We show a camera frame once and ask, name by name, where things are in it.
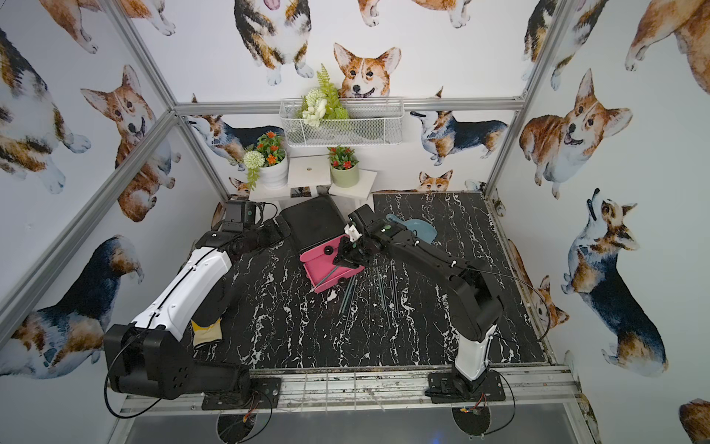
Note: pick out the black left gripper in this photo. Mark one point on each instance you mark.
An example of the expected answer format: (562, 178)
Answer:
(269, 233)

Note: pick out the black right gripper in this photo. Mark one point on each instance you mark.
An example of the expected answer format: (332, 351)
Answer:
(343, 257)

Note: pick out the teal pencil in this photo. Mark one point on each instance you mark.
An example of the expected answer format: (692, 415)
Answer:
(394, 292)

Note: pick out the black drawer cabinet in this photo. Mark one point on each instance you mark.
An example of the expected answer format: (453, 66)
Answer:
(312, 223)

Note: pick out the green pencil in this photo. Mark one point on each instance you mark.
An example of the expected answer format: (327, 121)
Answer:
(347, 296)
(352, 297)

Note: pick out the pink drawer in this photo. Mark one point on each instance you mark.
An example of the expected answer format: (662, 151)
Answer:
(319, 261)

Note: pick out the dark pencil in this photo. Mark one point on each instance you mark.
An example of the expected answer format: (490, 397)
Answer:
(329, 281)

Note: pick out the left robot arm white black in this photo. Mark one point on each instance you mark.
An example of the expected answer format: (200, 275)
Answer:
(147, 357)

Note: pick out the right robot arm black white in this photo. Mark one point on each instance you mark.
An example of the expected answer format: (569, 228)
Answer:
(474, 309)

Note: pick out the teal plastic dustpan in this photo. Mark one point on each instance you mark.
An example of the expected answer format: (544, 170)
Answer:
(422, 229)

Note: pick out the white pot orange flowers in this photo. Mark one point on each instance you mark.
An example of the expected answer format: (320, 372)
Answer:
(267, 162)

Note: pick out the white stepped display stand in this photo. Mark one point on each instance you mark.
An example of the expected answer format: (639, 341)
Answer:
(309, 177)

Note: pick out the green pot red flowers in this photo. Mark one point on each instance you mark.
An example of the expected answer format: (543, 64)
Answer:
(343, 166)

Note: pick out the yellow cloth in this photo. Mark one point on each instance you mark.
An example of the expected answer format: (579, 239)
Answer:
(206, 335)

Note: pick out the green white artificial fern flowers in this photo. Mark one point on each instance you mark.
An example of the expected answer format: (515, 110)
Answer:
(322, 102)

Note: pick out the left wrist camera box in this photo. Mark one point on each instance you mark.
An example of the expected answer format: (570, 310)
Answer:
(241, 215)

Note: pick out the white wire basket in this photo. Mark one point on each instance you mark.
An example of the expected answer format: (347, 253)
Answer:
(376, 121)

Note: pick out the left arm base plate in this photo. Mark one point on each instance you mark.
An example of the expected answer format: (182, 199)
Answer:
(260, 393)

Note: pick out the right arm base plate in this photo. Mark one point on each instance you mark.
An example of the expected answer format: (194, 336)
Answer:
(453, 388)

